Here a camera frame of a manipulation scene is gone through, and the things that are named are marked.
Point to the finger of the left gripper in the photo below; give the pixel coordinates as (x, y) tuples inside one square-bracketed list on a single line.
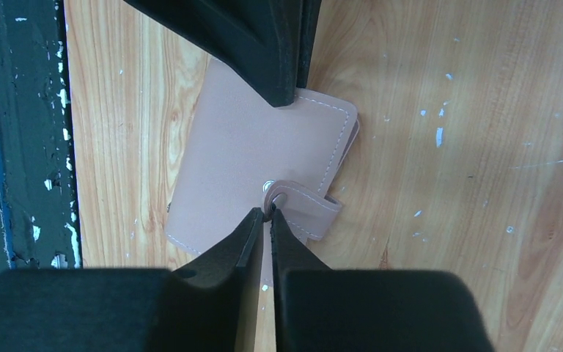
[(258, 39), (309, 15)]

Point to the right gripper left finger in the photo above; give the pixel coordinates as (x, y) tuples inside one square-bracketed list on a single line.
[(209, 304)]

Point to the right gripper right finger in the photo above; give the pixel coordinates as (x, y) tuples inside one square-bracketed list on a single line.
[(318, 308)]

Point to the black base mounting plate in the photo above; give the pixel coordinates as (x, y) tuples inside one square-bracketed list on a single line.
[(39, 225)]

